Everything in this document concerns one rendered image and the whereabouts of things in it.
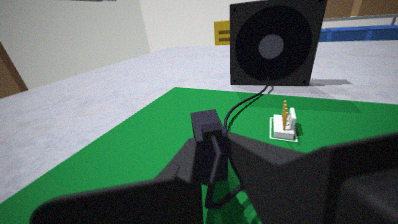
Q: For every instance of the green circuit board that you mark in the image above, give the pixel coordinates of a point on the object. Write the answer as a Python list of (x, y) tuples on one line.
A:
[(141, 146)]

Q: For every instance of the black fan cable with plug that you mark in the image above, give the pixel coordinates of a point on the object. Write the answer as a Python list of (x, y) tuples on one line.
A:
[(212, 145)]

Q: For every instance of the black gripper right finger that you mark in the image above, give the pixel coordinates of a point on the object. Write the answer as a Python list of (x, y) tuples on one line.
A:
[(291, 187)]

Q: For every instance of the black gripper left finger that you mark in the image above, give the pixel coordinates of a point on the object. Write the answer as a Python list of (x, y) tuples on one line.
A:
[(174, 196)]

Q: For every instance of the black cooling fan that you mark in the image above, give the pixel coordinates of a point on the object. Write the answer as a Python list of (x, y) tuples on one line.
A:
[(275, 38)]

